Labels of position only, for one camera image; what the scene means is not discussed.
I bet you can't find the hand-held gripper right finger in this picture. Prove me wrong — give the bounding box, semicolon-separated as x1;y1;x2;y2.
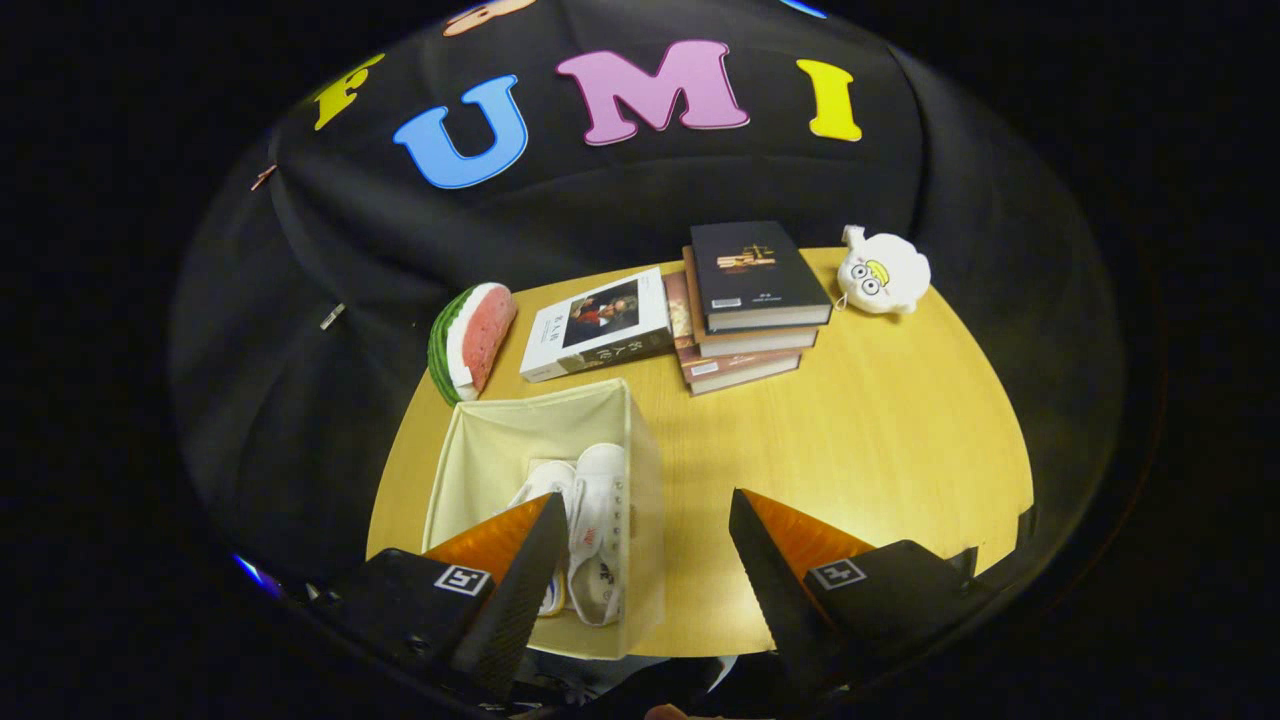
728;488;986;699

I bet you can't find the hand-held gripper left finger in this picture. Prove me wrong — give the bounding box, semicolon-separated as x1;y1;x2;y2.
303;492;571;701

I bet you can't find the white canvas shoe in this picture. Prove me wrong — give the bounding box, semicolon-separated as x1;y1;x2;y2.
567;443;629;628
505;460;579;618

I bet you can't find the cream fabric storage box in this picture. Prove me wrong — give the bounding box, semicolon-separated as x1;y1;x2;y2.
422;378;666;661

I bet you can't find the brown book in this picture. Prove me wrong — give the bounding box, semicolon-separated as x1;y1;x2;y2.
662;270;803;397
682;246;821;358

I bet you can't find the watermelon slice toy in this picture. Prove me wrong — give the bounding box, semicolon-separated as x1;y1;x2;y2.
428;282;518;406

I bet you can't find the white book with portrait cover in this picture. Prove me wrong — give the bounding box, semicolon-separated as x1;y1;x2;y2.
519;267;674;384

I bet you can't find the white plush toy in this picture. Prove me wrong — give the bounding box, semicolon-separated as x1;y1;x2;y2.
835;224;932;316

